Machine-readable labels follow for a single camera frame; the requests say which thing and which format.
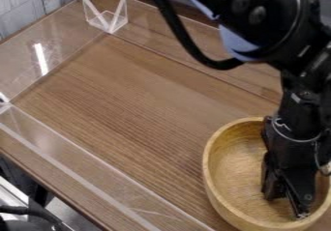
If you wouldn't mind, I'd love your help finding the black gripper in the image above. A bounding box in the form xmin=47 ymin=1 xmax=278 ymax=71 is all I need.
xmin=262 ymin=115 xmax=331 ymax=218

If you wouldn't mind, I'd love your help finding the brown wooden bowl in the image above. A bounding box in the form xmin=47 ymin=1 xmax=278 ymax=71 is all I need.
xmin=203 ymin=117 xmax=331 ymax=231

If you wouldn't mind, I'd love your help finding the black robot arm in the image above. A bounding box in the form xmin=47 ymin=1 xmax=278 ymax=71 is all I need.
xmin=193 ymin=0 xmax=331 ymax=218

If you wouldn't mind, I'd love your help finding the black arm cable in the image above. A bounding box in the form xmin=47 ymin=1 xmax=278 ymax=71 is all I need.
xmin=144 ymin=0 xmax=247 ymax=72

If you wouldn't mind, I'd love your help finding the clear acrylic corner bracket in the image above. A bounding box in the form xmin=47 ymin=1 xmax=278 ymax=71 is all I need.
xmin=82 ymin=0 xmax=129 ymax=34

